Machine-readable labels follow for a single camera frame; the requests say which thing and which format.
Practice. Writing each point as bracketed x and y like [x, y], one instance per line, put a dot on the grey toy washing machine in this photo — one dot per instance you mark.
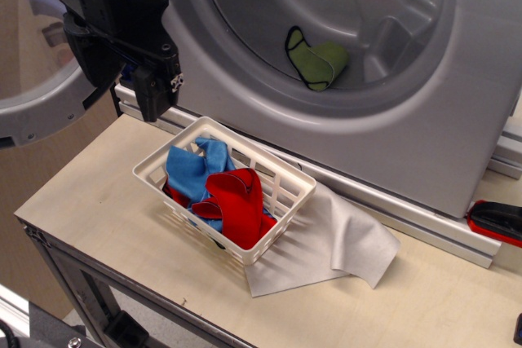
[416, 113]

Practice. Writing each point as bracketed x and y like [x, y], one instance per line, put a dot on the grey cloth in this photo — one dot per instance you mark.
[328, 238]

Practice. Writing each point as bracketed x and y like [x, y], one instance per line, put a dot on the white plastic basket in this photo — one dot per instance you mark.
[285, 188]

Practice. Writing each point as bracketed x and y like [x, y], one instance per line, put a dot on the blue cloth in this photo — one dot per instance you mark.
[187, 172]

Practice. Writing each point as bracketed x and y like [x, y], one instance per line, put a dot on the red cloth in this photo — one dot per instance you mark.
[235, 207]

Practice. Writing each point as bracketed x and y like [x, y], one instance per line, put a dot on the metal table frame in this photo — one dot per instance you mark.
[89, 285]

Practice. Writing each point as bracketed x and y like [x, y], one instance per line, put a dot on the red black clamp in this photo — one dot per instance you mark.
[496, 220]

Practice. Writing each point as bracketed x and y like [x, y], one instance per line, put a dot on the blue plastic object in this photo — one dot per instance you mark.
[126, 73]

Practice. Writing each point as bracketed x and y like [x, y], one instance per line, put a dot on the aluminium extrusion rail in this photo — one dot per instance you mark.
[449, 234]

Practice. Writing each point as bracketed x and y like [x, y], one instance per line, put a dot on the green cloth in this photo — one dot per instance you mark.
[318, 66]

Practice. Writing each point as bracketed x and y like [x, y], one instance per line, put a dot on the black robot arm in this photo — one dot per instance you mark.
[125, 41]

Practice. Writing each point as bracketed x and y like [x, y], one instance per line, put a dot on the grey washing machine door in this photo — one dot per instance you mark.
[51, 91]

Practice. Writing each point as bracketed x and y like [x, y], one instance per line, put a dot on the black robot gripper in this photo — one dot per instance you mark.
[107, 34]

